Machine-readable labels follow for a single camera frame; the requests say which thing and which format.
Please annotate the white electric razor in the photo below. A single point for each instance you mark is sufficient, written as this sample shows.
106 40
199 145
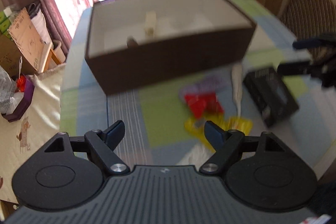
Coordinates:
237 91

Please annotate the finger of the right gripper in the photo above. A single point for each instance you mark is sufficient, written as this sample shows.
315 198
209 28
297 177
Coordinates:
323 40
295 68

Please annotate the brown cardboard boxes stack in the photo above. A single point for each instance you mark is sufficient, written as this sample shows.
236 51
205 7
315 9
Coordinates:
24 50

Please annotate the brown cardboard storage box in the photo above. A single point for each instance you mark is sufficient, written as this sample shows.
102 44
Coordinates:
190 36

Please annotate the quilted brown chair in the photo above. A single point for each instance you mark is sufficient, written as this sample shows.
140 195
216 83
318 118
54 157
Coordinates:
309 18

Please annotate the black shaver box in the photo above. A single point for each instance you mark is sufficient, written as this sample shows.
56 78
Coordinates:
271 96

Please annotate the black hair claw clip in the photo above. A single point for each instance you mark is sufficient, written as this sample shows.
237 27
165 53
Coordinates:
131 42

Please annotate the yellow snack packet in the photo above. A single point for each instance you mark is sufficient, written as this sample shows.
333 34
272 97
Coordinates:
209 129

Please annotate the purple cream tube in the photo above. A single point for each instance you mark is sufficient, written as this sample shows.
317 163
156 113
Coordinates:
208 84

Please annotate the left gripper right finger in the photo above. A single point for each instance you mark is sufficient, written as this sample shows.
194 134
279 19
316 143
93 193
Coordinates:
225 156

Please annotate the purple tray box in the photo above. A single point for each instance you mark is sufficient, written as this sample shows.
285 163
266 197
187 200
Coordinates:
23 104

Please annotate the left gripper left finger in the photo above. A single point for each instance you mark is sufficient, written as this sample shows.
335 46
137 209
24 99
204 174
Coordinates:
101 146

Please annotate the crumpled clear plastic bag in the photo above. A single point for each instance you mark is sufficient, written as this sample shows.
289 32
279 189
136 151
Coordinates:
7 90

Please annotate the beige hair comb clip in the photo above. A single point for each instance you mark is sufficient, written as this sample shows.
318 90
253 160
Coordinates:
150 23

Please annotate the checkered tablecloth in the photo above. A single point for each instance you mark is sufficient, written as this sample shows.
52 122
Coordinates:
155 116

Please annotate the red snack packet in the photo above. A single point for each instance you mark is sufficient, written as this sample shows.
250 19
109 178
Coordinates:
200 104

